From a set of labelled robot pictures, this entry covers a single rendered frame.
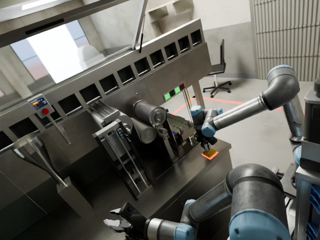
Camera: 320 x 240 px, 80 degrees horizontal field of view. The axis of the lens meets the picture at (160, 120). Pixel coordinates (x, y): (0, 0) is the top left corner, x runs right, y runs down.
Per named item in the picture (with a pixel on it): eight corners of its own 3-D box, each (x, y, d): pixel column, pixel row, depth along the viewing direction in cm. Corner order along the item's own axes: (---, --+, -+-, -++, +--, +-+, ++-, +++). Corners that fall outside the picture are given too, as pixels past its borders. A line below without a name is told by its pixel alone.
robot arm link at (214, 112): (222, 125, 110) (203, 126, 116) (224, 115, 118) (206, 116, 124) (219, 115, 106) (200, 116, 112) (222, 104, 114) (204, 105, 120)
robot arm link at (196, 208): (253, 138, 53) (178, 200, 87) (253, 169, 45) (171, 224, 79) (289, 159, 53) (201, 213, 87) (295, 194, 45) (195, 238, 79)
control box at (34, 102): (42, 119, 92) (28, 102, 87) (39, 117, 97) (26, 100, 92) (55, 112, 95) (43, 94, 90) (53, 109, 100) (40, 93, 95)
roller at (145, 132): (145, 146, 131) (138, 133, 125) (129, 134, 151) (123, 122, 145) (158, 136, 135) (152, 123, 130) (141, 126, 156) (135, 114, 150)
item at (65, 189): (78, 223, 123) (17, 162, 95) (74, 209, 134) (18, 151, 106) (97, 208, 128) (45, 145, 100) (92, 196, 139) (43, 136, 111)
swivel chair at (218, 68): (239, 85, 389) (233, 37, 341) (221, 100, 364) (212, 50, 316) (215, 82, 436) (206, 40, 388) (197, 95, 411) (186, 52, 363)
